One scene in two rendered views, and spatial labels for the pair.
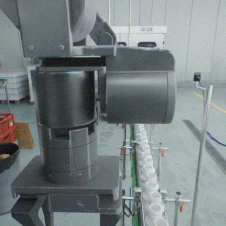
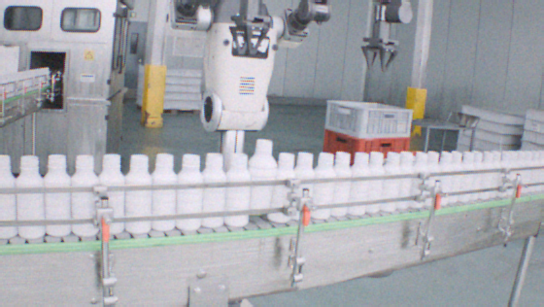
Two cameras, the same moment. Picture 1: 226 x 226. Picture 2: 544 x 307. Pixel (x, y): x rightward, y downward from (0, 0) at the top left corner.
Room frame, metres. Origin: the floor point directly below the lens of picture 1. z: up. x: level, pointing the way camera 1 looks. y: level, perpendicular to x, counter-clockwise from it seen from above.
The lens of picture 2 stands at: (-0.42, -1.06, 1.39)
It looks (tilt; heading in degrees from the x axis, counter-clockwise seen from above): 11 degrees down; 56
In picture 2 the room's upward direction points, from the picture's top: 6 degrees clockwise
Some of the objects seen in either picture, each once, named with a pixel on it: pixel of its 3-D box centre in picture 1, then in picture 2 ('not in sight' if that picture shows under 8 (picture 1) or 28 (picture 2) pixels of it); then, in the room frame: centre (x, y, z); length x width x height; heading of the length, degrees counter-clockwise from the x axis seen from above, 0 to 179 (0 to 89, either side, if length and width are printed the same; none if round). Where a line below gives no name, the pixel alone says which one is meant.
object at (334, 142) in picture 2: not in sight; (366, 146); (2.32, 1.72, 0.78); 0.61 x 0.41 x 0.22; 3
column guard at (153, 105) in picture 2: not in sight; (153, 95); (2.51, 7.37, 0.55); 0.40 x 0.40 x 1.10; 87
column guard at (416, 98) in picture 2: not in sight; (414, 111); (8.36, 6.41, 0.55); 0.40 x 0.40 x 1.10; 87
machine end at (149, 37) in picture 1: (130, 73); not in sight; (5.69, -0.44, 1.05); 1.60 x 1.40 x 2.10; 177
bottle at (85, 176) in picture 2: not in sight; (85, 195); (-0.23, -0.08, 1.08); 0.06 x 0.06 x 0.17
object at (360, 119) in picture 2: not in sight; (369, 119); (2.31, 1.72, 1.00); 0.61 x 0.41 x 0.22; 4
